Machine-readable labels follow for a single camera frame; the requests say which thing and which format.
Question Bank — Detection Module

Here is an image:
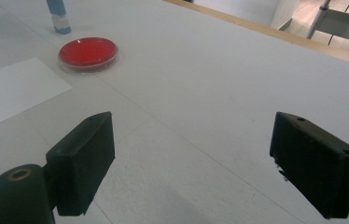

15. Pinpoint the white metal desk frame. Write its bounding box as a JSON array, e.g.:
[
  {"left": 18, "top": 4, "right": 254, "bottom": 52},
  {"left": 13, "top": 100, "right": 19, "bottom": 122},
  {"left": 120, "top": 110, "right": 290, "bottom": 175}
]
[{"left": 306, "top": 0, "right": 349, "bottom": 47}]

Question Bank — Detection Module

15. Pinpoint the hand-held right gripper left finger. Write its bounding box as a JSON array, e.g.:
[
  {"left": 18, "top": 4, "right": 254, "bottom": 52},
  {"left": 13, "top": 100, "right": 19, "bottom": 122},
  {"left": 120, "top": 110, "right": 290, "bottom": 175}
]
[{"left": 45, "top": 111, "right": 117, "bottom": 217}]

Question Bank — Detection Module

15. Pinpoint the white paper sheet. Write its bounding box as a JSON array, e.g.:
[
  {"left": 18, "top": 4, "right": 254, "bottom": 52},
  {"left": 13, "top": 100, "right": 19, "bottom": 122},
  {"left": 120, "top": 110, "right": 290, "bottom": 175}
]
[{"left": 0, "top": 57, "right": 74, "bottom": 134}]

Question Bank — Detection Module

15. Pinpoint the red petri dish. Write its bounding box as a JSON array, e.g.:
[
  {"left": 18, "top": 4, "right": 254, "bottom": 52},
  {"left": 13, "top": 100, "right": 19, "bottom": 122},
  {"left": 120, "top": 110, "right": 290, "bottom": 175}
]
[{"left": 58, "top": 36, "right": 119, "bottom": 73}]

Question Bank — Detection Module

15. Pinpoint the white partition panel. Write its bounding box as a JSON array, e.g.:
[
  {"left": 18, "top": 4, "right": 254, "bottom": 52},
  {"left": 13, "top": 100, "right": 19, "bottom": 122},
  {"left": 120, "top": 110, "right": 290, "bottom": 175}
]
[{"left": 194, "top": 0, "right": 300, "bottom": 31}]

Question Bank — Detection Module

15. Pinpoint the white table cover board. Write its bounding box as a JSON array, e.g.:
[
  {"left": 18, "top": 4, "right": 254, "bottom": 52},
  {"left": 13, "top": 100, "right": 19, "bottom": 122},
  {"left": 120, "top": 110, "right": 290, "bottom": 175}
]
[{"left": 0, "top": 0, "right": 349, "bottom": 224}]

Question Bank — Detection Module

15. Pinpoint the blue and white dropper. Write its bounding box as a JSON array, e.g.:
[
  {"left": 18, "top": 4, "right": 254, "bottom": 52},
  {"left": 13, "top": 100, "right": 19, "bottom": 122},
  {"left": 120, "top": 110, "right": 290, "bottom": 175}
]
[{"left": 46, "top": 0, "right": 73, "bottom": 35}]

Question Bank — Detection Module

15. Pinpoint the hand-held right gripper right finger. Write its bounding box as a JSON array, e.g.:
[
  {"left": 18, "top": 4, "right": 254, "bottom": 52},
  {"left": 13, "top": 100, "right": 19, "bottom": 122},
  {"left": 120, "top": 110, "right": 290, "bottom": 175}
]
[{"left": 269, "top": 111, "right": 349, "bottom": 220}]

